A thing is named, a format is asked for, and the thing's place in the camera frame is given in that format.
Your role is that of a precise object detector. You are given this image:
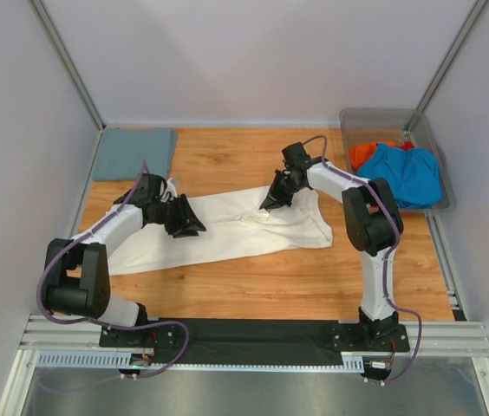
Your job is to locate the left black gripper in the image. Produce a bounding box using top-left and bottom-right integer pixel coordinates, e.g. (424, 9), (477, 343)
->
(150, 194), (206, 239)

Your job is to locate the white t shirt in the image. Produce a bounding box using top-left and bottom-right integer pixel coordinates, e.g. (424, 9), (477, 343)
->
(108, 186), (333, 276)

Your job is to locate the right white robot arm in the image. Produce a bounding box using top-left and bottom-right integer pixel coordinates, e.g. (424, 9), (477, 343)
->
(260, 142), (403, 350)

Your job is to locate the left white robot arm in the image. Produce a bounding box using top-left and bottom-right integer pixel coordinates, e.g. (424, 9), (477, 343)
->
(37, 172), (206, 348)

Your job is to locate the orange t shirt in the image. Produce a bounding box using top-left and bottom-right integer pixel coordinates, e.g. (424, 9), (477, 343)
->
(349, 141), (394, 170)

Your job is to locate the folded grey-blue t shirt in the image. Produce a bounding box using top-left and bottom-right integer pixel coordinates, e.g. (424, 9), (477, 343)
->
(92, 128), (178, 182)

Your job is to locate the clear plastic bin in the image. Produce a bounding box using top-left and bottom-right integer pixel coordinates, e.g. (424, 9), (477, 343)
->
(340, 108), (453, 211)

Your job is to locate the blue t shirt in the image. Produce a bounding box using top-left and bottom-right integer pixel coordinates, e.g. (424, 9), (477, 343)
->
(355, 144), (442, 209)

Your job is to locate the red t shirt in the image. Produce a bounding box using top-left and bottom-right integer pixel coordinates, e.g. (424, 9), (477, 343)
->
(401, 141), (414, 151)

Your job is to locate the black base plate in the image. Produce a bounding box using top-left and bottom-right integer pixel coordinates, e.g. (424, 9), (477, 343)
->
(99, 318), (411, 367)

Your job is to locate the slotted cable duct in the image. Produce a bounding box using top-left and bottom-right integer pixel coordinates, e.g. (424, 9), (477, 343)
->
(36, 350), (364, 374)

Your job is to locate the aluminium frame rail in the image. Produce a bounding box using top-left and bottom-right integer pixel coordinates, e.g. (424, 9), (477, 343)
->
(20, 315), (489, 358)

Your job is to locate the left corner aluminium post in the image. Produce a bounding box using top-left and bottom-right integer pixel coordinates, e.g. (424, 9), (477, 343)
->
(27, 0), (106, 133)

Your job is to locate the corner aluminium post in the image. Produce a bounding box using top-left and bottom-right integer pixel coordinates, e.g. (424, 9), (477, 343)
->
(415, 0), (489, 114)
(27, 0), (106, 133)

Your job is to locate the right corner aluminium post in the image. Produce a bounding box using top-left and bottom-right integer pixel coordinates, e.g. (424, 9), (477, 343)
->
(415, 0), (489, 114)

